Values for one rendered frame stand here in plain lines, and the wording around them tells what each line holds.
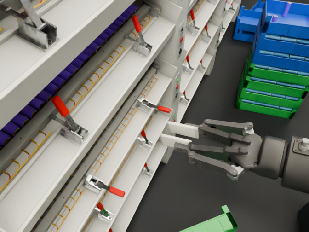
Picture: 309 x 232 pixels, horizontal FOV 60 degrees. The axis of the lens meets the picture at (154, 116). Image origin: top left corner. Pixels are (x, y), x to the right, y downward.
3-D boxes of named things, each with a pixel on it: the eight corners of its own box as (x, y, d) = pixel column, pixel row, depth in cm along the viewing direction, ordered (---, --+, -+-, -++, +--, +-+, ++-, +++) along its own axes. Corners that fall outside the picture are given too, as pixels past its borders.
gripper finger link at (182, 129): (197, 129, 55) (198, 126, 56) (166, 123, 58) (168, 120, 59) (198, 138, 57) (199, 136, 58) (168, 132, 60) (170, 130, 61)
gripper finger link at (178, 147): (199, 152, 54) (194, 163, 52) (176, 146, 56) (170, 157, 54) (198, 147, 53) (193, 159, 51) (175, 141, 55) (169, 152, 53)
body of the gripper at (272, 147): (289, 129, 48) (237, 119, 52) (282, 166, 43) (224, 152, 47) (284, 154, 53) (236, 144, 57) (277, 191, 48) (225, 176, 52)
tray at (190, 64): (215, 32, 147) (227, 11, 136) (174, 107, 111) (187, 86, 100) (182, 15, 148) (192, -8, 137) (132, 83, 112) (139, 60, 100)
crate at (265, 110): (289, 94, 158) (295, 84, 152) (291, 119, 146) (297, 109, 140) (238, 84, 164) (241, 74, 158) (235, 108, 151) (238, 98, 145)
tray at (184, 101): (209, 61, 162) (220, 44, 150) (172, 135, 125) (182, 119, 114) (180, 45, 162) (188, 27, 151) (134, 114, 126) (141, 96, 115)
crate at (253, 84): (301, 73, 146) (307, 61, 140) (304, 99, 134) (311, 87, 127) (245, 64, 152) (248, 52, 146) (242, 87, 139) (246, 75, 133)
